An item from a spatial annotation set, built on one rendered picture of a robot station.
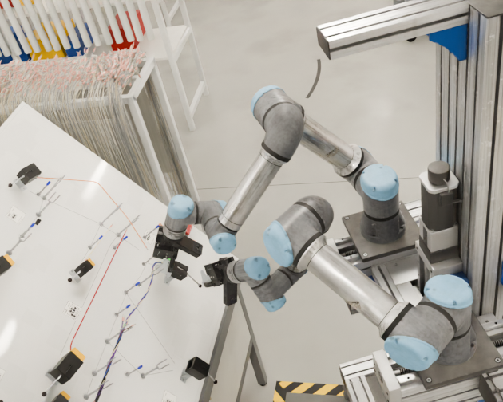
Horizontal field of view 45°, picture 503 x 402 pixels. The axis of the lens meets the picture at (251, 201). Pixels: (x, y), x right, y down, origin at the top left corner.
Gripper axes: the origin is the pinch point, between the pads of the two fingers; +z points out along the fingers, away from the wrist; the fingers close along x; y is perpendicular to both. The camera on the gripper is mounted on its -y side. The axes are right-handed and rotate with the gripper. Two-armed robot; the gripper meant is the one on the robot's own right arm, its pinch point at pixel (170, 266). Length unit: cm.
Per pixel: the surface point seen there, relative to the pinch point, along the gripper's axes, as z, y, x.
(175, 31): 111, 23, -302
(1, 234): -17, 53, 12
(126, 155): 21, 26, -68
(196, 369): 3.5, -14.0, 34.7
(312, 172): 110, -92, -177
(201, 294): 14.3, -14.0, -0.4
